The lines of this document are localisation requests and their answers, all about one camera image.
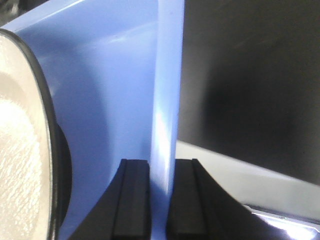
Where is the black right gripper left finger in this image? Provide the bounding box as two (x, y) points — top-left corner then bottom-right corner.
(70, 159), (152, 240)

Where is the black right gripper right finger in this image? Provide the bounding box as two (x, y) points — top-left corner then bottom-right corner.
(166, 159), (283, 240)

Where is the beige plate black rim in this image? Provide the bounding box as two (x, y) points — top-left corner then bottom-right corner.
(0, 29), (71, 240)

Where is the blue plastic tray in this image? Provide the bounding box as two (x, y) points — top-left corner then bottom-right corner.
(0, 0), (185, 240)

